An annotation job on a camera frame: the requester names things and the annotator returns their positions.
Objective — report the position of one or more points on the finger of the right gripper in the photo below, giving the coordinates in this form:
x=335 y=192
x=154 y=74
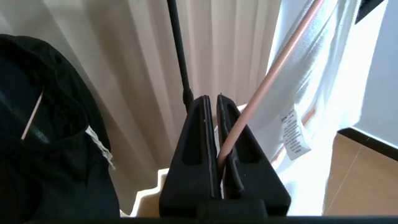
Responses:
x=365 y=7

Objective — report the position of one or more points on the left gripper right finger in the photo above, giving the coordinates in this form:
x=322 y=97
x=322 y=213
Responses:
x=261 y=186

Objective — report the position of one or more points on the black clothes rack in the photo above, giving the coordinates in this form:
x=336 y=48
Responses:
x=180 y=56

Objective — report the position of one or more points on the white printed garment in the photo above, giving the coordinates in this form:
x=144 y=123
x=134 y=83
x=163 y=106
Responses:
x=326 y=77

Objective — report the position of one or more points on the beige curtain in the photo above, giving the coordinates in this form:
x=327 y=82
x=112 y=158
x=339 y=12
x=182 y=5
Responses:
x=140 y=62

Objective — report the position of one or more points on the pink clothes hanger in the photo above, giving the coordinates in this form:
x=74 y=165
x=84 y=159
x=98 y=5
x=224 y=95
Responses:
x=32 y=115
x=270 y=74

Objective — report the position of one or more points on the black shorts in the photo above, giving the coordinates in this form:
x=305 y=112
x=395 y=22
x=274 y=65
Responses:
x=56 y=171

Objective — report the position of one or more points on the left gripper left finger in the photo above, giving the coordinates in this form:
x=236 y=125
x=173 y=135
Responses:
x=189 y=183

